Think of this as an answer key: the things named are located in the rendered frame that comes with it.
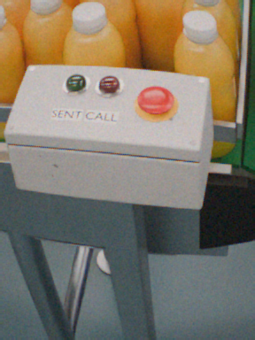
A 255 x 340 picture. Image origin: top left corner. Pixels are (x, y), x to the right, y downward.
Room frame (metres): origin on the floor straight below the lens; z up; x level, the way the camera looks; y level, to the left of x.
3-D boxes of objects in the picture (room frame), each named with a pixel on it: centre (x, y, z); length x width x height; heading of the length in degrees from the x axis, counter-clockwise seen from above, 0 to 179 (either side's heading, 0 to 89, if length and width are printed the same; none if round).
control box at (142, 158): (0.73, 0.01, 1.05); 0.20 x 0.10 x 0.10; 74
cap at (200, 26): (0.83, -0.10, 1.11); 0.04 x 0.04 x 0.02
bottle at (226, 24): (0.90, -0.13, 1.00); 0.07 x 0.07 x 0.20
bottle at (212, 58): (0.83, -0.10, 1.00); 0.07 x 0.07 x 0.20
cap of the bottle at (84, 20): (0.86, 0.02, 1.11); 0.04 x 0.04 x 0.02
